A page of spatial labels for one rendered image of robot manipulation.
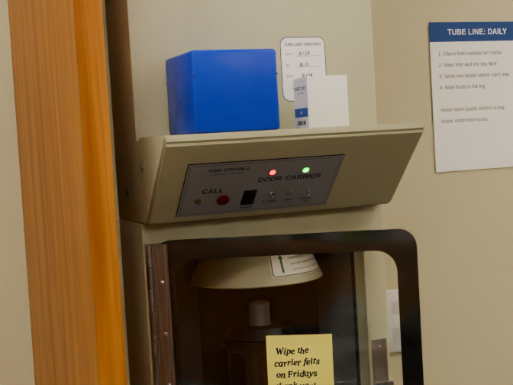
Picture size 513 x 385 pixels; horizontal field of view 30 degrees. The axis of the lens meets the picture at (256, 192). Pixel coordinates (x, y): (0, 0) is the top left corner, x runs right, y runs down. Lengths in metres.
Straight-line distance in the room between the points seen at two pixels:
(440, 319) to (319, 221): 0.66
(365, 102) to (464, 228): 0.65
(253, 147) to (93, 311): 0.25
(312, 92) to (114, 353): 0.37
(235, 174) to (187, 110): 0.09
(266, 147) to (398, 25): 0.76
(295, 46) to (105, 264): 0.37
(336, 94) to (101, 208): 0.31
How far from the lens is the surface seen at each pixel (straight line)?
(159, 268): 1.12
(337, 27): 1.23
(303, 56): 1.20
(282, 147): 1.07
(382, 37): 1.76
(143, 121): 1.13
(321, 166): 1.12
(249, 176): 1.09
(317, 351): 1.12
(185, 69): 1.06
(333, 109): 1.12
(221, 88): 1.04
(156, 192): 1.07
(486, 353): 1.90
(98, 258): 1.03
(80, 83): 1.02
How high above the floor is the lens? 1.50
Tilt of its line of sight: 3 degrees down
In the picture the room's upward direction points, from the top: 3 degrees counter-clockwise
